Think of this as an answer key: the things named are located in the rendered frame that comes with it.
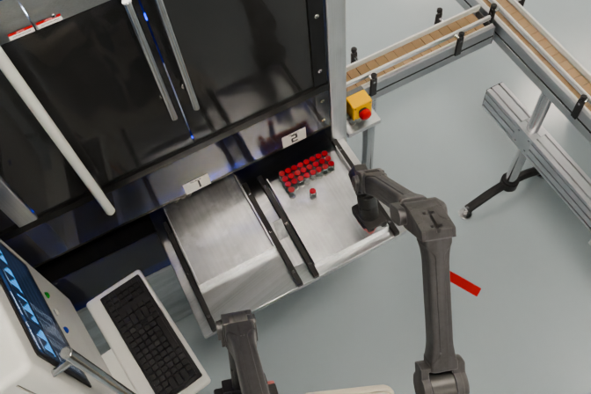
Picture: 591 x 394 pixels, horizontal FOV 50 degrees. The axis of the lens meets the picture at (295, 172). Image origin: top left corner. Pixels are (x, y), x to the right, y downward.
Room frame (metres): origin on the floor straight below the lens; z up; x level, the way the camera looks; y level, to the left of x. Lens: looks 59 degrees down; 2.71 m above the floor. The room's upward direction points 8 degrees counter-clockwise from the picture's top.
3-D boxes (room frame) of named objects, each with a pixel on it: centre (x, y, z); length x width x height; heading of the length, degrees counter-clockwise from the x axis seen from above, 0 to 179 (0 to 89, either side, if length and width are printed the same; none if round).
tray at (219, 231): (0.93, 0.28, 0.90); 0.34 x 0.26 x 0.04; 20
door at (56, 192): (0.96, 0.49, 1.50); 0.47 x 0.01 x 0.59; 110
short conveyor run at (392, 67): (1.48, -0.46, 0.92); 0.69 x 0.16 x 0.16; 110
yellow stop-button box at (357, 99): (1.24, -0.24, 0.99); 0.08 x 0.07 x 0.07; 20
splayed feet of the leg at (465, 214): (1.32, -0.96, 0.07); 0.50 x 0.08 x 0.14; 110
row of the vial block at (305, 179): (1.04, -0.05, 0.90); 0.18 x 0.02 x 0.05; 110
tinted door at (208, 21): (1.11, 0.07, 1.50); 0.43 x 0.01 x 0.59; 110
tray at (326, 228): (0.94, -0.08, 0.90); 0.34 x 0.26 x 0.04; 20
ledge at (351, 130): (1.29, -0.24, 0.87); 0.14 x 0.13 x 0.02; 20
